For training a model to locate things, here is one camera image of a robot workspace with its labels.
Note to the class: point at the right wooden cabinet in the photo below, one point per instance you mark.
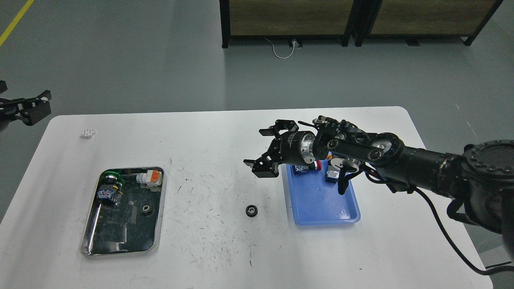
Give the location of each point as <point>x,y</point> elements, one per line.
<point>412,20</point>

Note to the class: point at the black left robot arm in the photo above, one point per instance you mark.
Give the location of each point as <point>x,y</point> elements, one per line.
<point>28,110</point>

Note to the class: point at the wooden cabinet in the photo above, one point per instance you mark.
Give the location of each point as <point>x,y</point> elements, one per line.
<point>288,19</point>
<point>412,20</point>

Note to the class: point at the black gear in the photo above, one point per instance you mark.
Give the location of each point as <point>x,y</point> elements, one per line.
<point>251,211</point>
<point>147,210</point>

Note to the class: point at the green push button switch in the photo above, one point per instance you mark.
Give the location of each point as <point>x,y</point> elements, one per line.
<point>109,190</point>

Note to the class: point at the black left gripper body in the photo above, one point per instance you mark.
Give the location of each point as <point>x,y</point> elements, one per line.
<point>12,110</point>

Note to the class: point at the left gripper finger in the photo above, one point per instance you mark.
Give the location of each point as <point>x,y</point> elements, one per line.
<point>36,109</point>

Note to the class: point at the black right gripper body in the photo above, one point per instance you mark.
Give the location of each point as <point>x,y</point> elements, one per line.
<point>293,148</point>

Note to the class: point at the left wooden cabinet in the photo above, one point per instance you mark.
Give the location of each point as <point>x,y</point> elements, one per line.
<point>288,19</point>

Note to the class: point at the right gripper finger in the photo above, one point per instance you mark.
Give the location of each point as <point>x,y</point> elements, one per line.
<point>288,125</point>
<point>265,166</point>

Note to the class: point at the orange white connector block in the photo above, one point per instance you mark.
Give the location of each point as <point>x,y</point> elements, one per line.
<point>152,180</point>

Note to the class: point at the blue plastic tray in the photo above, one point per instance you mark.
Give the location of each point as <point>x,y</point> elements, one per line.
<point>316,202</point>

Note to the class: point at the yellow push button switch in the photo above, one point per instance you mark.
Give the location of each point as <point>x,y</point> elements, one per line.
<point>333,170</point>

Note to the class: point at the stainless steel tray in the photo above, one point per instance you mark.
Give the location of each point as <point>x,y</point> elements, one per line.
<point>122,229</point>

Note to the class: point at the red push button switch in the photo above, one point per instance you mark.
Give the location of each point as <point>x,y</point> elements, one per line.
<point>305,169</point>

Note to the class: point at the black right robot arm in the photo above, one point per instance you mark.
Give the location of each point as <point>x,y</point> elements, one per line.
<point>479,182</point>

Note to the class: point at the small white plastic clip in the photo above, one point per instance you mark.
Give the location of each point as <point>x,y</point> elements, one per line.
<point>88,134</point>

